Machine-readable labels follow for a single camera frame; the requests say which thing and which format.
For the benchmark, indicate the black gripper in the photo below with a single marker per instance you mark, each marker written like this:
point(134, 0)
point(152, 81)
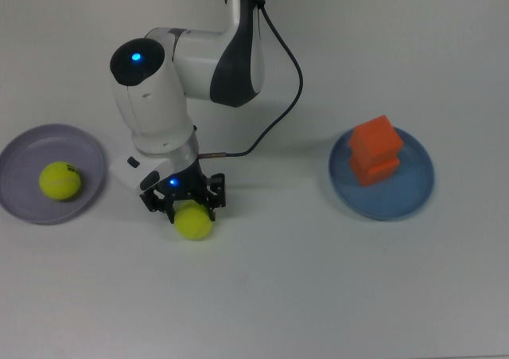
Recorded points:
point(185, 184)

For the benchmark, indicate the plain yellow tennis ball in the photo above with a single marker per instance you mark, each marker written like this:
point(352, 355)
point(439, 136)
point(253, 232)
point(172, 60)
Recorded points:
point(193, 223)

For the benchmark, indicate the yellow tennis ball black print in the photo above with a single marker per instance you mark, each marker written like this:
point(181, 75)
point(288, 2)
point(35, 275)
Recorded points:
point(59, 180)

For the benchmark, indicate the orange foam cube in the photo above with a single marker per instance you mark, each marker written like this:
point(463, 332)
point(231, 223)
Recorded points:
point(375, 138)
point(374, 174)

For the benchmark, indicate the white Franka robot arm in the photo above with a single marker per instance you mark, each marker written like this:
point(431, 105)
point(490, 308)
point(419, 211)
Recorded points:
point(151, 108)

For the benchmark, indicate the purple plate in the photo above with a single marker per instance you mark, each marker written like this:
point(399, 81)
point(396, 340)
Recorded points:
point(24, 196)

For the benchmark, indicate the blue plate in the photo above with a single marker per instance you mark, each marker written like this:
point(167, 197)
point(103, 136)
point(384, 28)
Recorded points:
point(397, 200)

